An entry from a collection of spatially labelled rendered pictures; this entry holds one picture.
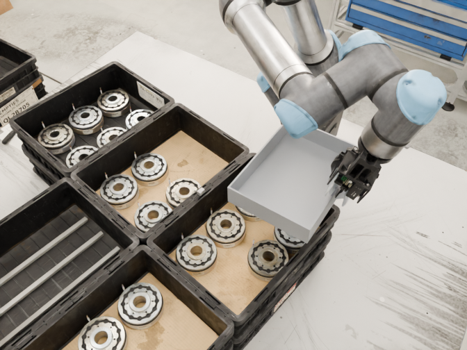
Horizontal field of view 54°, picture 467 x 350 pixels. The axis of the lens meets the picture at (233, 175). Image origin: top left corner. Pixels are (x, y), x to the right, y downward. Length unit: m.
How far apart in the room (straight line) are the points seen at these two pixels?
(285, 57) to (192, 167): 0.60
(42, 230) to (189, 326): 0.48
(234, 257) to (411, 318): 0.50
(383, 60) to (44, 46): 2.89
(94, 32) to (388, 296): 2.76
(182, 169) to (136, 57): 0.77
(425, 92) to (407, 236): 0.79
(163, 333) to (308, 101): 0.62
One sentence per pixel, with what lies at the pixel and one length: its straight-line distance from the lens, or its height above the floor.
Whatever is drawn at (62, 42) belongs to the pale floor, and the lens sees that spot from 3.47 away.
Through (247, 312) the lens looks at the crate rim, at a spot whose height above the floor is 0.92.
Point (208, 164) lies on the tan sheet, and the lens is 1.36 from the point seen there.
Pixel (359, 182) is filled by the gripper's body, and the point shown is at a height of 1.21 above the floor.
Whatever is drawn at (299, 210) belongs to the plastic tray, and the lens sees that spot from 1.01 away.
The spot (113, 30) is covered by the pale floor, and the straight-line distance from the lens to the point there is 3.50.
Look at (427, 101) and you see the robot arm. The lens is 0.75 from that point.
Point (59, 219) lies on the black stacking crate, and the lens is 1.32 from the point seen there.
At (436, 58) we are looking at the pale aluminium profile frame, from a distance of 2.94.
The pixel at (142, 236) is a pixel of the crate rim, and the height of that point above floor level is 0.93.
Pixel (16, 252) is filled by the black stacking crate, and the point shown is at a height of 0.83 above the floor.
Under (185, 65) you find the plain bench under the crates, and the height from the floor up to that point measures 0.70.
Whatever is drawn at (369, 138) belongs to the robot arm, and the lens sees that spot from 0.82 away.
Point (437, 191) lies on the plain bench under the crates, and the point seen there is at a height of 0.70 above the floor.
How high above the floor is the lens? 1.86
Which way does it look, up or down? 51 degrees down
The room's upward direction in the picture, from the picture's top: 2 degrees clockwise
